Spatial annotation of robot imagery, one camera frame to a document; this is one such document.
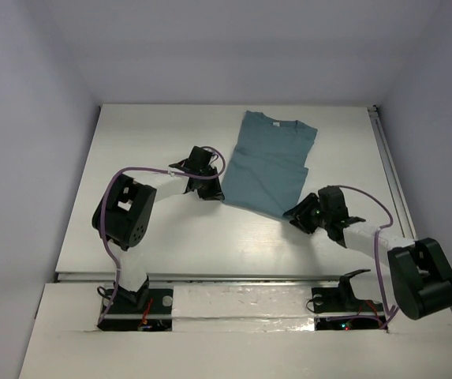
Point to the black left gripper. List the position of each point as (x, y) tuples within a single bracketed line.
[(207, 185)]

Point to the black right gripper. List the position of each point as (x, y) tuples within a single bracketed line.
[(300, 213)]

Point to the teal t-shirt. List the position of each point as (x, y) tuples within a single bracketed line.
[(266, 172)]

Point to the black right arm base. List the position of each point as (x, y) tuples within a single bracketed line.
[(339, 309)]

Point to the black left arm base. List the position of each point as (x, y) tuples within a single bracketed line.
[(154, 315)]

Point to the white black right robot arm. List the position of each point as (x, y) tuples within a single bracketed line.
[(420, 274)]

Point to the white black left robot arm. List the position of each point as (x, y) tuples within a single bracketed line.
[(124, 211)]

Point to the white foam cover block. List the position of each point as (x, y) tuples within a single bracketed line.
[(242, 308)]

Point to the aluminium right side rail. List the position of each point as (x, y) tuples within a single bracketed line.
[(401, 208)]

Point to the aluminium rail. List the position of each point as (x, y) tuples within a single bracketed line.
[(86, 277), (401, 208)]

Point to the aluminium front rail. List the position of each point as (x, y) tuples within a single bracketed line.
[(86, 277)]

